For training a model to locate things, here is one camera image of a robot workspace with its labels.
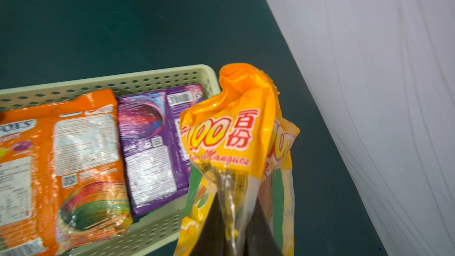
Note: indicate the yellow orange candy bag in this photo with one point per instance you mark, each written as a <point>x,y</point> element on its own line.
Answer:
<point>239,147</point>

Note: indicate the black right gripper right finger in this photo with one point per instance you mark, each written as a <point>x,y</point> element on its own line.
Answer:
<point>259,238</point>

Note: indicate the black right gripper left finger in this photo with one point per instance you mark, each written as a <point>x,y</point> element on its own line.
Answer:
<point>212,239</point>

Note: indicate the purple candy bag back side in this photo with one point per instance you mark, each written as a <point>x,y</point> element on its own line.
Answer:
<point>157,165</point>

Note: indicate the pale green perforated plastic basket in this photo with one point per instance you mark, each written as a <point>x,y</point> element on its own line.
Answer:
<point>160,227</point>

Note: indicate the orange fruits candy bag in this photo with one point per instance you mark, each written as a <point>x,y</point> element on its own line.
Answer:
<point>62,176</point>

